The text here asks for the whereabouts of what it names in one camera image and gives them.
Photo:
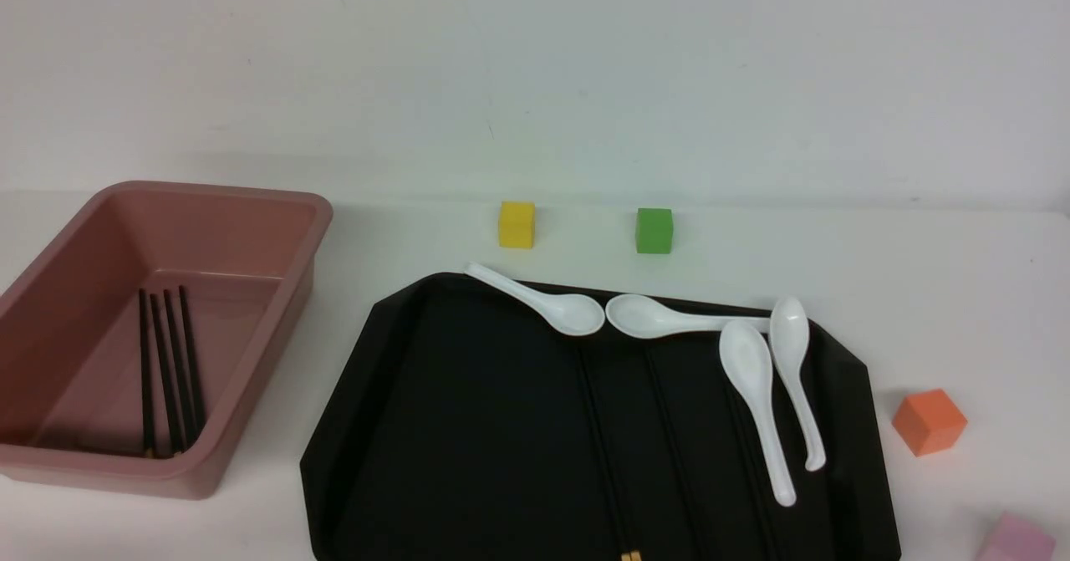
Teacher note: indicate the black plastic tray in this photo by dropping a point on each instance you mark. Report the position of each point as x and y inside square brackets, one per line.
[457, 432]

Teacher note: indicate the pink plastic bin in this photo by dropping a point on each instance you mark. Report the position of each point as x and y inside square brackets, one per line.
[70, 330]

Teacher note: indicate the white spoon far left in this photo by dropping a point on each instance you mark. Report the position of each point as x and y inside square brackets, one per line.
[571, 314]

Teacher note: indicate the white spoon far right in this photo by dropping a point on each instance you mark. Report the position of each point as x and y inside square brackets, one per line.
[789, 339]

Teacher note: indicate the white spoon long front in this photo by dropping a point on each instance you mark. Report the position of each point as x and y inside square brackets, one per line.
[746, 359]

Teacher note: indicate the yellow cube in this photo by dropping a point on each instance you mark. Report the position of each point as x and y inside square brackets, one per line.
[516, 224]

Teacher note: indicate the white spoon horizontal middle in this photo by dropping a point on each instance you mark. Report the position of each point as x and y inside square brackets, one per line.
[642, 317]

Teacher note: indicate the pink cube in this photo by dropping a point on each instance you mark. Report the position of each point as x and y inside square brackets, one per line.
[1016, 538]

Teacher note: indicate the green cube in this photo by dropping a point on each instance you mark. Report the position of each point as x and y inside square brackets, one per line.
[654, 231]

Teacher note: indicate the orange cube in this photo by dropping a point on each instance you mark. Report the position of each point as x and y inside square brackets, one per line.
[929, 422]

